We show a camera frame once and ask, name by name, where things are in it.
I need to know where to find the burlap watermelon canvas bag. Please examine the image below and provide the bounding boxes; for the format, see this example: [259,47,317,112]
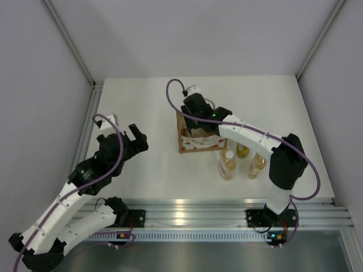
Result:
[176,113,227,154]

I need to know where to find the amber bottle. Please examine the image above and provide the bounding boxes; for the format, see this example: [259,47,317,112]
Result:
[218,149,237,180]
[248,153,267,179]

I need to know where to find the yellow bottle with red cap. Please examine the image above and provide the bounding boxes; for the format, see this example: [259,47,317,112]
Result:
[236,143,250,159]

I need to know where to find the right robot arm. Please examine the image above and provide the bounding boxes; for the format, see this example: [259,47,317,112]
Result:
[181,91,307,225]

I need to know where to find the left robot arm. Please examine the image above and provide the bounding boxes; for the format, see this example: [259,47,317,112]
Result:
[9,124,149,271]

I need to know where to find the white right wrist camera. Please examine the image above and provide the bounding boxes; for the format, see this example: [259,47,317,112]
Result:
[182,85,202,97]

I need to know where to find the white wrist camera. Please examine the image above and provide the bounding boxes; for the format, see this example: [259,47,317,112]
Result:
[92,113,119,135]
[182,85,202,97]

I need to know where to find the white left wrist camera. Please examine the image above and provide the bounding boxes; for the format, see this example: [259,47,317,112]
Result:
[92,113,119,135]

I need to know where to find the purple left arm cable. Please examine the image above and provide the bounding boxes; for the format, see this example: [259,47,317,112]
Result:
[12,114,136,271]

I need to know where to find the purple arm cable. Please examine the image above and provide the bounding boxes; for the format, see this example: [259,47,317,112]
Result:
[166,79,321,249]
[12,114,136,271]

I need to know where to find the left aluminium frame post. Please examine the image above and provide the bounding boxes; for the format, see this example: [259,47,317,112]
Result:
[40,0,104,92]

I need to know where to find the aluminium frame post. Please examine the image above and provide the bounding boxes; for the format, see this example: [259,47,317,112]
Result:
[295,0,349,82]
[40,0,104,92]

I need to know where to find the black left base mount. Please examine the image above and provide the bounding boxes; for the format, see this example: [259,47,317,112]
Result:
[112,210,146,229]

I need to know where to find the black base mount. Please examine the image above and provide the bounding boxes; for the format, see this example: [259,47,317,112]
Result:
[112,210,146,229]
[245,209,297,228]

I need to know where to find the slotted grey cable duct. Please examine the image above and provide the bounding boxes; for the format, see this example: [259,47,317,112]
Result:
[85,229,273,242]

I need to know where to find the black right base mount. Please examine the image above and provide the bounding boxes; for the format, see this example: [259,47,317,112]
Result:
[245,209,297,228]

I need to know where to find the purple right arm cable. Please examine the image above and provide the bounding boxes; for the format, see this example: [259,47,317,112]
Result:
[166,79,321,249]

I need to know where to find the right aluminium frame post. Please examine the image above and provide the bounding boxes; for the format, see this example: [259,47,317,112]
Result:
[295,0,349,82]

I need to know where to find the aluminium mounting rail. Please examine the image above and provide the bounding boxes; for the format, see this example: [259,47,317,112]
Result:
[124,199,354,231]

